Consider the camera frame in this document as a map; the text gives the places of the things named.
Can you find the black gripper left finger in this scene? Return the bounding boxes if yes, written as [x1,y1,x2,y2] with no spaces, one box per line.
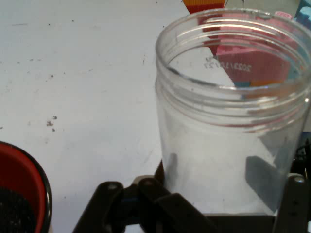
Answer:
[72,178,219,233]

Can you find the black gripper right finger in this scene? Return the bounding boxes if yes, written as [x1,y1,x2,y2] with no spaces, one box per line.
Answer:
[245,156,311,233]

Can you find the clear plastic jar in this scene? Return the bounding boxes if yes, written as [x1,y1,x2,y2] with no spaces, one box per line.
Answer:
[155,7,311,216]

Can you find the red bowl black rim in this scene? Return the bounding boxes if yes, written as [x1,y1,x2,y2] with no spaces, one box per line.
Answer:
[0,140,53,233]

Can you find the black seeds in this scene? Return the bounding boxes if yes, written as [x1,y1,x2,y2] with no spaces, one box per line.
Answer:
[0,186,37,233]

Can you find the orange foam block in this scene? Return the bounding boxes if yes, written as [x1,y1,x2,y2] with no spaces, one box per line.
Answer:
[182,0,229,15]

